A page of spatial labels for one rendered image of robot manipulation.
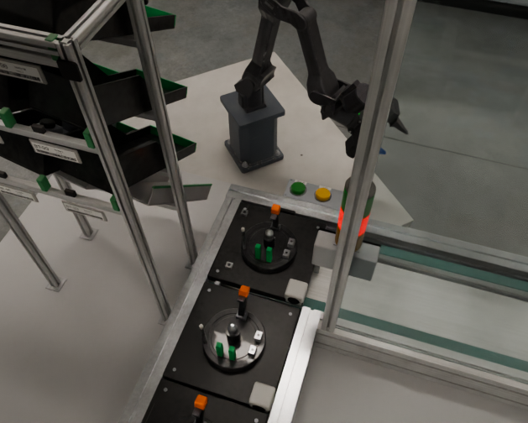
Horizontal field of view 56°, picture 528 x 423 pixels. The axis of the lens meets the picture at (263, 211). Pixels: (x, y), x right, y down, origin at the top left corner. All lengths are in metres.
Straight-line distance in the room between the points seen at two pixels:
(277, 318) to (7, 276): 0.75
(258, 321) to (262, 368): 0.10
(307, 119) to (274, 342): 0.86
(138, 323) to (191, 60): 2.43
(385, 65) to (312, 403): 0.82
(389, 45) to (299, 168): 1.02
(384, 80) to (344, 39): 3.05
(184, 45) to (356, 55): 1.16
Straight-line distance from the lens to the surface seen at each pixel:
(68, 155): 0.87
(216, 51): 3.55
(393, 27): 0.58
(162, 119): 0.96
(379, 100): 0.64
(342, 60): 3.48
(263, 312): 1.17
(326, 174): 1.57
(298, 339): 1.16
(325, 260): 0.98
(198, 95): 1.84
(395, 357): 1.21
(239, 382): 1.11
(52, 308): 1.41
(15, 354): 1.39
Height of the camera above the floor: 2.02
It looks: 53 degrees down
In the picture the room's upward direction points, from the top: 1 degrees counter-clockwise
